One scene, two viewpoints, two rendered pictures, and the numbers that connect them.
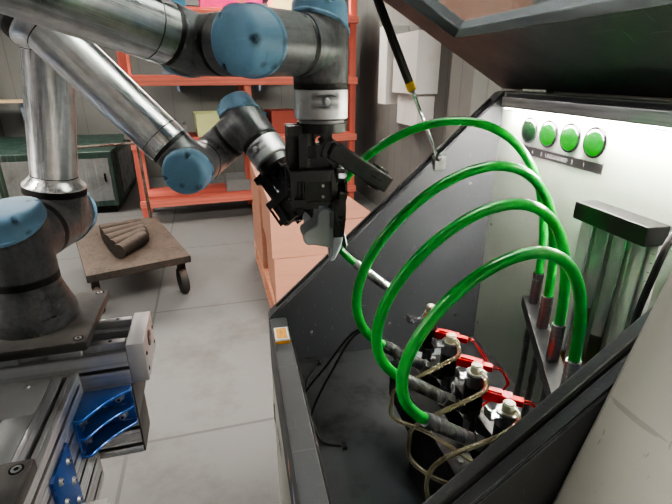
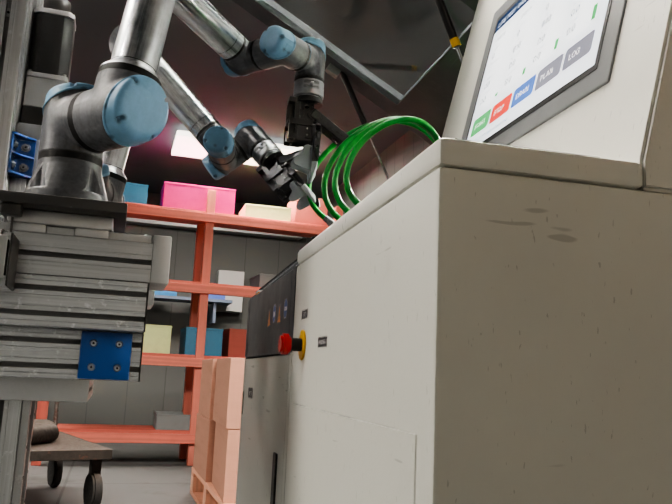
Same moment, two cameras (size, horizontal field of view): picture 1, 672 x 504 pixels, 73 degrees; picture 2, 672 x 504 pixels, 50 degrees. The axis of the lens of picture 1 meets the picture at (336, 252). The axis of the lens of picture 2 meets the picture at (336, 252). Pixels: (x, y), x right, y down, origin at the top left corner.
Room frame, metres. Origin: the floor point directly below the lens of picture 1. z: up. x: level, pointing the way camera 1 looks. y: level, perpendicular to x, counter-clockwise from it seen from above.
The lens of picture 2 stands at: (-1.05, -0.03, 0.75)
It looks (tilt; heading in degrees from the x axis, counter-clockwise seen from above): 10 degrees up; 359
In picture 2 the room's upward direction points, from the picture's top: 3 degrees clockwise
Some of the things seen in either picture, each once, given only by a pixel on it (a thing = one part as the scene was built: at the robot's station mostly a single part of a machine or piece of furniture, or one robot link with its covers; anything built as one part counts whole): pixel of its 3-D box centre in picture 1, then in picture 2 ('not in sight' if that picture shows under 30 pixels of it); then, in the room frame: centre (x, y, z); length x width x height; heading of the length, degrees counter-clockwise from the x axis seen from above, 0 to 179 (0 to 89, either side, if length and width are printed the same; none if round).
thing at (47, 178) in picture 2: not in sight; (68, 183); (0.30, 0.46, 1.09); 0.15 x 0.15 x 0.10
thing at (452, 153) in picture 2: not in sight; (419, 228); (-0.03, -0.17, 0.96); 0.70 x 0.22 x 0.03; 12
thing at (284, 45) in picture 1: (256, 43); (279, 49); (0.59, 0.09, 1.52); 0.11 x 0.11 x 0.08; 54
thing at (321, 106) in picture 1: (321, 106); (308, 92); (0.66, 0.02, 1.44); 0.08 x 0.08 x 0.05
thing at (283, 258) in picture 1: (321, 231); (287, 436); (3.13, 0.11, 0.41); 1.39 x 0.99 x 0.82; 11
